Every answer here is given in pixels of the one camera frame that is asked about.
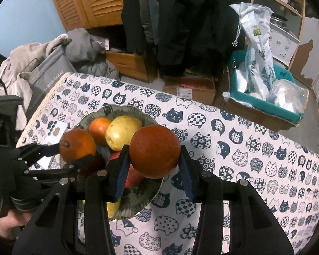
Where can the clear plastic bag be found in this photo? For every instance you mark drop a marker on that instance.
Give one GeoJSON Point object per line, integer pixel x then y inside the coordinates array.
{"type": "Point", "coordinates": [287, 95]}

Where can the green glass bowl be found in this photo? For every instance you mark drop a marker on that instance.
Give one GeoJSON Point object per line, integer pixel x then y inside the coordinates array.
{"type": "Point", "coordinates": [138, 199]}

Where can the white printed box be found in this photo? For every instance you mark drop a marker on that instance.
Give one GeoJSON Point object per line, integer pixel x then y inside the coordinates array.
{"type": "Point", "coordinates": [284, 45]}

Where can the wooden drawer unit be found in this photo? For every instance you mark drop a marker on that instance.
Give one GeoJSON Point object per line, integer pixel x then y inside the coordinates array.
{"type": "Point", "coordinates": [127, 63]}

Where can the grey tote bag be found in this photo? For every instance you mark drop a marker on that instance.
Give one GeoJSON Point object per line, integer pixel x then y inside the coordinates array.
{"type": "Point", "coordinates": [47, 77]}

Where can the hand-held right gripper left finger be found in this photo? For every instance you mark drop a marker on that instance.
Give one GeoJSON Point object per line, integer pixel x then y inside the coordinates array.
{"type": "Point", "coordinates": [121, 178]}

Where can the cat print tablecloth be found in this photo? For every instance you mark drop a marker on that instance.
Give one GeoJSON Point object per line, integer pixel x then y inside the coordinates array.
{"type": "Point", "coordinates": [228, 151]}

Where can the teal plastic basket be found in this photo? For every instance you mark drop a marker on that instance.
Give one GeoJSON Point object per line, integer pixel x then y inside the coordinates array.
{"type": "Point", "coordinates": [281, 114]}

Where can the white smartphone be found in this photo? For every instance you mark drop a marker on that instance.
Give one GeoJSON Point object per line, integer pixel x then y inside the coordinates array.
{"type": "Point", "coordinates": [60, 126]}

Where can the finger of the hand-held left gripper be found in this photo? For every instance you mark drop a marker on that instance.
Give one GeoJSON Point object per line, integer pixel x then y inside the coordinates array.
{"type": "Point", "coordinates": [58, 171]}
{"type": "Point", "coordinates": [46, 150]}

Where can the yellow green pear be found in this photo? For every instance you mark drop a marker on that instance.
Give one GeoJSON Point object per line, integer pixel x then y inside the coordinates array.
{"type": "Point", "coordinates": [122, 132]}

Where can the red apple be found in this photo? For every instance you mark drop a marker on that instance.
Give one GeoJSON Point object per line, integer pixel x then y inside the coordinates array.
{"type": "Point", "coordinates": [131, 176]}

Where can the grey jacket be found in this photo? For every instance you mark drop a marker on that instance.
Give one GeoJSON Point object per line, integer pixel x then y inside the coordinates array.
{"type": "Point", "coordinates": [148, 18]}

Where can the beige fleece garment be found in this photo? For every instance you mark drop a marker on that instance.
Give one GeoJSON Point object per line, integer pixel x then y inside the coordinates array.
{"type": "Point", "coordinates": [16, 61]}

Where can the black hooded coat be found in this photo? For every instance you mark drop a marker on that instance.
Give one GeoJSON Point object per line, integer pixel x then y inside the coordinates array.
{"type": "Point", "coordinates": [202, 26]}

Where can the cardboard box with red label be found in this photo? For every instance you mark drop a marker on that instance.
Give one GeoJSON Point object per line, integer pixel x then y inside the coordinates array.
{"type": "Point", "coordinates": [199, 90]}

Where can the person's left hand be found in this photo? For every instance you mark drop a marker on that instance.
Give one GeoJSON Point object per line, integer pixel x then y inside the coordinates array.
{"type": "Point", "coordinates": [2, 228]}

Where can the brown cardboard box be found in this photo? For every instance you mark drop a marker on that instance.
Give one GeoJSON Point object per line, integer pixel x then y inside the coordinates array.
{"type": "Point", "coordinates": [255, 117]}

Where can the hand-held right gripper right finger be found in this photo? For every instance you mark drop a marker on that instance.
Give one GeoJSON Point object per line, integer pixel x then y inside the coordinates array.
{"type": "Point", "coordinates": [187, 180]}

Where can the orange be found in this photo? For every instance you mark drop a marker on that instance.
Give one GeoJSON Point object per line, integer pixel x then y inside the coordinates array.
{"type": "Point", "coordinates": [98, 130]}
{"type": "Point", "coordinates": [78, 146]}
{"type": "Point", "coordinates": [154, 151]}

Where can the wooden louvered wardrobe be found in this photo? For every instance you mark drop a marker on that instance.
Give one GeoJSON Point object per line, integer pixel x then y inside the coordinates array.
{"type": "Point", "coordinates": [101, 2]}

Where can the grey padded garment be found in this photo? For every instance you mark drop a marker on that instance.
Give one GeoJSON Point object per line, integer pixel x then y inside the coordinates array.
{"type": "Point", "coordinates": [82, 47]}

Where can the wooden shelf rack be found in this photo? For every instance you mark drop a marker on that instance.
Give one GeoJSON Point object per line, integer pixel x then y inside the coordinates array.
{"type": "Point", "coordinates": [281, 2]}

